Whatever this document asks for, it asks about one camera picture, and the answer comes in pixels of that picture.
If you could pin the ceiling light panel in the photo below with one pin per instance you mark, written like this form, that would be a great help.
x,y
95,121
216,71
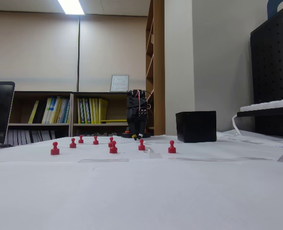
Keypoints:
x,y
71,6

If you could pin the black folder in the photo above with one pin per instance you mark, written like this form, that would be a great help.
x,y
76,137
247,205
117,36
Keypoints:
x,y
39,112

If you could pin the tall wooden bookshelf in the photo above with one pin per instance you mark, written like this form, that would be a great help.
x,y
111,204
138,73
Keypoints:
x,y
158,72

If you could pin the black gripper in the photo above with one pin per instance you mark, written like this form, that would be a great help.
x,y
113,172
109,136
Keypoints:
x,y
135,116

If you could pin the white archive binders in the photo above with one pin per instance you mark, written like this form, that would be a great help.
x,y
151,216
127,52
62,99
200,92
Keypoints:
x,y
31,137

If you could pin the yellow flat folder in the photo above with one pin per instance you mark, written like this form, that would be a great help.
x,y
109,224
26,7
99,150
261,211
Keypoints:
x,y
112,120

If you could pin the black pegboard shelf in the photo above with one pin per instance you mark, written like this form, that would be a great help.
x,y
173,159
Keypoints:
x,y
263,112

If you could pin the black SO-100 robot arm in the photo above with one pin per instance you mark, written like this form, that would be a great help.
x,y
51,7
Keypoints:
x,y
132,98

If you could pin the black open box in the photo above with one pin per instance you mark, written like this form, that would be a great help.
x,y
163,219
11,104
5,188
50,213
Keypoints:
x,y
196,127

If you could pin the blue white binder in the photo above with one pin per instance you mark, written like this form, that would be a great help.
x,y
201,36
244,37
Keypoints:
x,y
64,111

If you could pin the framed white certificate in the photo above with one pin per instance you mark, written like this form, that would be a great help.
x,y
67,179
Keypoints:
x,y
119,83

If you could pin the white paper table cover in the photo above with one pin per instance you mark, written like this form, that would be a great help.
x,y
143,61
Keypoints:
x,y
141,191

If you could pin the black wall conduit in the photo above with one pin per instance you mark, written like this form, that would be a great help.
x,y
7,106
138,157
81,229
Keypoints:
x,y
78,52

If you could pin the white power strip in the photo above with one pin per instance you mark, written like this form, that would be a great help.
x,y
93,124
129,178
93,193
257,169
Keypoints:
x,y
271,103

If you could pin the blue rounded object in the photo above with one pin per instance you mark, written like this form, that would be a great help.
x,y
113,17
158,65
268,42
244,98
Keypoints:
x,y
272,8

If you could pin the slanted yellow book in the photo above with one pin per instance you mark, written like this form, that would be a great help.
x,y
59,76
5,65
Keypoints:
x,y
33,112

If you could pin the black perforated pegboard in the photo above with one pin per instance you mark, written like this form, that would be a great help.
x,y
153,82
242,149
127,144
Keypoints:
x,y
273,72

